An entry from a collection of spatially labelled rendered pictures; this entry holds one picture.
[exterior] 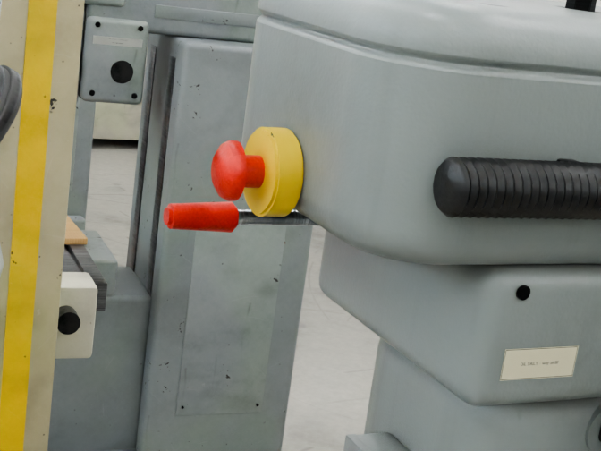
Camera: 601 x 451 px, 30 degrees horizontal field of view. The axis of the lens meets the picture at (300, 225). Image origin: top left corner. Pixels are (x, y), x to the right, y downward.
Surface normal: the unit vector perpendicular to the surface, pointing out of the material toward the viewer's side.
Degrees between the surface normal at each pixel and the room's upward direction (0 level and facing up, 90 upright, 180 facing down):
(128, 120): 90
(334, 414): 0
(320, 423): 0
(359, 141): 90
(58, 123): 90
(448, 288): 90
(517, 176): 60
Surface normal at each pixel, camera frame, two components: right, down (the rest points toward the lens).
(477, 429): -0.43, 0.18
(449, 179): -0.90, -0.01
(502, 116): 0.42, 0.29
